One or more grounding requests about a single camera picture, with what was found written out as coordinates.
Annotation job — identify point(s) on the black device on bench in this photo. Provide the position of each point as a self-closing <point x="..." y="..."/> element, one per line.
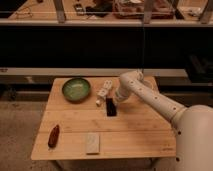
<point x="79" y="9"/>

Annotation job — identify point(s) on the translucent plastic cup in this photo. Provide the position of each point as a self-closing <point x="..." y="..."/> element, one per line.
<point x="148" y="84"/>

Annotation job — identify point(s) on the wooden table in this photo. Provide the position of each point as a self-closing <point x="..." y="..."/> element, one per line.
<point x="137" y="131"/>

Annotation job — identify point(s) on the plastic tray with items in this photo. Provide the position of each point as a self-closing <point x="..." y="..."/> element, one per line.
<point x="161" y="9"/>

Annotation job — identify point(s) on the green ceramic bowl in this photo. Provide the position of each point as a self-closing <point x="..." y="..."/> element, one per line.
<point x="76" y="89"/>

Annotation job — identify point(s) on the long wooden background bench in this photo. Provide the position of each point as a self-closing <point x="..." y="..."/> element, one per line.
<point x="192" y="13"/>

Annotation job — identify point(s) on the beige rectangular sponge block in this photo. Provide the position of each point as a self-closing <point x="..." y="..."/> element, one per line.
<point x="92" y="143"/>

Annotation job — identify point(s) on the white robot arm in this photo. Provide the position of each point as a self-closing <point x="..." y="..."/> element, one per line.
<point x="193" y="125"/>

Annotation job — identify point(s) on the black rectangular eraser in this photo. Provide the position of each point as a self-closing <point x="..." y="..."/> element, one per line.
<point x="110" y="107"/>

